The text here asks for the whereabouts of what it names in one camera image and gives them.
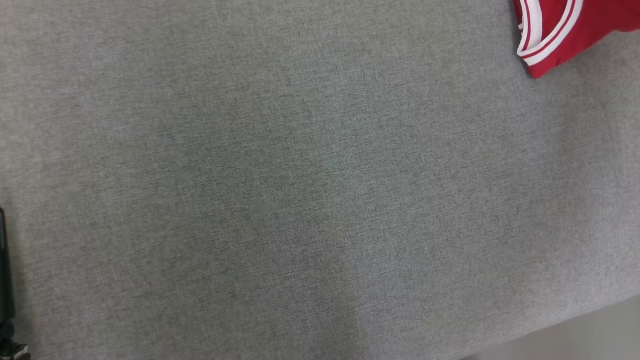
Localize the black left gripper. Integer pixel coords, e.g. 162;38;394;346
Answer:
0;207;31;360

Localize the red Bulls basketball jersey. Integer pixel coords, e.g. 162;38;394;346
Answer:
513;0;640;80

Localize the grey fabric sofa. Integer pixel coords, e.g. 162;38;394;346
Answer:
0;0;640;360

